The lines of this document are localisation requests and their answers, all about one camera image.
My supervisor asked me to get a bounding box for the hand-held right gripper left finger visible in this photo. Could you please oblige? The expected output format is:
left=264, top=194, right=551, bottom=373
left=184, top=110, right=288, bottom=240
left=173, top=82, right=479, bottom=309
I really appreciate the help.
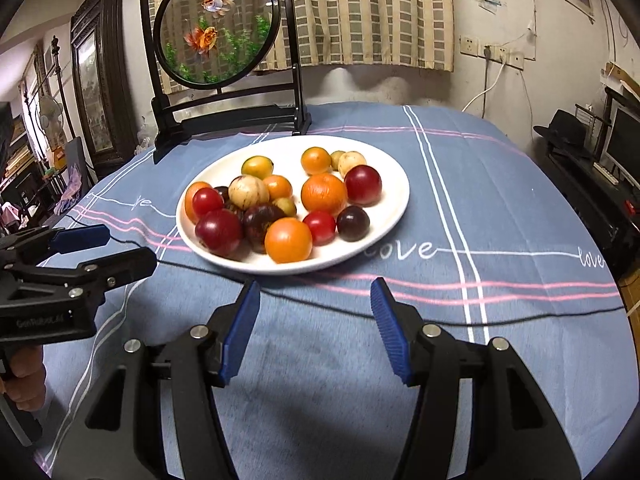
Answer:
left=50, top=280, right=262, bottom=480

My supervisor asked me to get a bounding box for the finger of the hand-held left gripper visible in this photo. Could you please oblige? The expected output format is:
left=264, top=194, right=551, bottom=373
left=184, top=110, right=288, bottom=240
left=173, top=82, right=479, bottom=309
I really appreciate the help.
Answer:
left=0, top=225, right=111, bottom=266
left=5, top=246, right=158, bottom=311

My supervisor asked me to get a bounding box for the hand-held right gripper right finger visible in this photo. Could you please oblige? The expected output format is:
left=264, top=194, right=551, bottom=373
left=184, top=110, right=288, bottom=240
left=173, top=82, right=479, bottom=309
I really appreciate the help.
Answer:
left=370, top=277, right=583, bottom=480

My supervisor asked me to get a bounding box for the small red tomato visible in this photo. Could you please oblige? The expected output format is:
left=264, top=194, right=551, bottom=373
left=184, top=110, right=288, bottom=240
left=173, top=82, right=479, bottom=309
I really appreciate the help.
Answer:
left=192, top=187, right=225, bottom=216
left=302, top=210, right=337, bottom=246

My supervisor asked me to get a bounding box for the white round plate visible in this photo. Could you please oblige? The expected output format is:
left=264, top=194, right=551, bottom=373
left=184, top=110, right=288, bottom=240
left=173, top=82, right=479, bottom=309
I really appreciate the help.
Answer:
left=176, top=135, right=411, bottom=276

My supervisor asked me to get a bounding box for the dark brown mangosteen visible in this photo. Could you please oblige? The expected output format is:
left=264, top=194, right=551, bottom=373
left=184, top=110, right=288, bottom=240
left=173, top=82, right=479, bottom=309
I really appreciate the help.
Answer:
left=243, top=203, right=288, bottom=254

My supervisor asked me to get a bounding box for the dark purple plum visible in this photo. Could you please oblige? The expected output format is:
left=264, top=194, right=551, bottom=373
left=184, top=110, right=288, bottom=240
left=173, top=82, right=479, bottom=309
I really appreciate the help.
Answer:
left=336, top=205, right=371, bottom=242

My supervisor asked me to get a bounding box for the tan striped round fruit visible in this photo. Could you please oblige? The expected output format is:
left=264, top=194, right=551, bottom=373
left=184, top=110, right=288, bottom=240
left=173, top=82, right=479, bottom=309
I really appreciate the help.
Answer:
left=228, top=175, right=265, bottom=211

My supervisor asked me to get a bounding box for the small orange tomato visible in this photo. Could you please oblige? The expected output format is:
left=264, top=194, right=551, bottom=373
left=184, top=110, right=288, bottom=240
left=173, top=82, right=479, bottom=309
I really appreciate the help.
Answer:
left=262, top=175, right=294, bottom=201

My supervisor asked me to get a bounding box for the orange citrus fruit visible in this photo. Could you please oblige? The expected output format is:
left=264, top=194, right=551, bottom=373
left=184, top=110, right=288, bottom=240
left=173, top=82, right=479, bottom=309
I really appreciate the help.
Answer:
left=300, top=172, right=349, bottom=214

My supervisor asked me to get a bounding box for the yellow-green tomato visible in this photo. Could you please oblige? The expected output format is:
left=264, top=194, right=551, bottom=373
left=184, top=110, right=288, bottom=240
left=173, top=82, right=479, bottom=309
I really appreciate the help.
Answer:
left=241, top=156, right=275, bottom=180

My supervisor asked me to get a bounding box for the small beige round fruit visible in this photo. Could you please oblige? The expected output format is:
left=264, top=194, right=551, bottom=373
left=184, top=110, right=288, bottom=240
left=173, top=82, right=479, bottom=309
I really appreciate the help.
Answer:
left=338, top=151, right=367, bottom=178

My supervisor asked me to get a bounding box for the yellow-orange tomato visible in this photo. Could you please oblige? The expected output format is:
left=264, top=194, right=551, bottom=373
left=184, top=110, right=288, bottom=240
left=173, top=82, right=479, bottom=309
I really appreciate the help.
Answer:
left=301, top=146, right=333, bottom=175

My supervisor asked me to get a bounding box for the person's left hand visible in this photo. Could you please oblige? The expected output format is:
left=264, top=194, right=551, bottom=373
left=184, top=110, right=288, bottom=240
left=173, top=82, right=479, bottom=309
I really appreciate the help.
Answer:
left=10, top=346, right=47, bottom=413

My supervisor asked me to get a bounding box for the grey chair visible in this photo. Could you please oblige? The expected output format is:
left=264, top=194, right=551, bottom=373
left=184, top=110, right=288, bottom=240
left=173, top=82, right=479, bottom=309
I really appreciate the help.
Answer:
left=62, top=137, right=93, bottom=186

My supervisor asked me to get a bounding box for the blue plaid tablecloth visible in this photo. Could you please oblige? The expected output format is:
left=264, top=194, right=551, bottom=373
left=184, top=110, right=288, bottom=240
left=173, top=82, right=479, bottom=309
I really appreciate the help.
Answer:
left=35, top=104, right=628, bottom=480

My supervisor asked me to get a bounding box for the black side desk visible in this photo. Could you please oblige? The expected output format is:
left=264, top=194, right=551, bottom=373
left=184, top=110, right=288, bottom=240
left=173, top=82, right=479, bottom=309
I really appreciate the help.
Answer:
left=535, top=135, right=640, bottom=281

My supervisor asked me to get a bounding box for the cardboard box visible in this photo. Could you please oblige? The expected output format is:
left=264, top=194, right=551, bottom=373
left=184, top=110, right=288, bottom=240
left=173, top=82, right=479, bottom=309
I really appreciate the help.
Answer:
left=617, top=267, right=640, bottom=316

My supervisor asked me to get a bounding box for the round goldfish screen black stand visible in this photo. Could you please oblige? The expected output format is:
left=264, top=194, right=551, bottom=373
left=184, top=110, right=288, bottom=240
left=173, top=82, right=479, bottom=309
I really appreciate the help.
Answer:
left=139, top=0, right=313, bottom=165

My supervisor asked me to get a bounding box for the black hat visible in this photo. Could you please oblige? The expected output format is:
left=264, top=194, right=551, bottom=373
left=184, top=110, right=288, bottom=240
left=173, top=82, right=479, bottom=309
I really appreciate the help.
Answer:
left=533, top=109, right=593, bottom=150

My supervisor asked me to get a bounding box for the computer monitor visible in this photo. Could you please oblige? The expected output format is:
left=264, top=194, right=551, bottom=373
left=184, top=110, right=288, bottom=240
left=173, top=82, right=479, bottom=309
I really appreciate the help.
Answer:
left=600, top=105, right=640, bottom=186

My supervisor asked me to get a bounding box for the checked beige curtain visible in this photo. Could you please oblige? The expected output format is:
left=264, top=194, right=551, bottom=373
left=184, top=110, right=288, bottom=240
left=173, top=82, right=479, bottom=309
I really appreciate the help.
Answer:
left=147, top=0, right=455, bottom=95

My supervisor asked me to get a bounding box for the black cable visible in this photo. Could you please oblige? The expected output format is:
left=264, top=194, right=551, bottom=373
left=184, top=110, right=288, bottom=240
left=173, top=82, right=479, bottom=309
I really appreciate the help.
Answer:
left=65, top=212, right=627, bottom=331

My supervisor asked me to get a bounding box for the dark carved wooden frame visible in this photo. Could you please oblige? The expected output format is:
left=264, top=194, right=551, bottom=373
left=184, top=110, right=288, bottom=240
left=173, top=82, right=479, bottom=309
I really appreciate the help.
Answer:
left=70, top=0, right=138, bottom=166

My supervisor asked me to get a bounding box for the white power cable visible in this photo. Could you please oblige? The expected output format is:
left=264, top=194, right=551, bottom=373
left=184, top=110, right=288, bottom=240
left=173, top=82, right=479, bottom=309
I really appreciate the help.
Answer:
left=461, top=57, right=506, bottom=113

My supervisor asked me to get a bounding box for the white double wall socket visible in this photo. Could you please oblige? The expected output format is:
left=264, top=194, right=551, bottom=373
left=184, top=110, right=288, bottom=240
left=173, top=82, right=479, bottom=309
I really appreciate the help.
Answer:
left=482, top=44, right=525, bottom=71

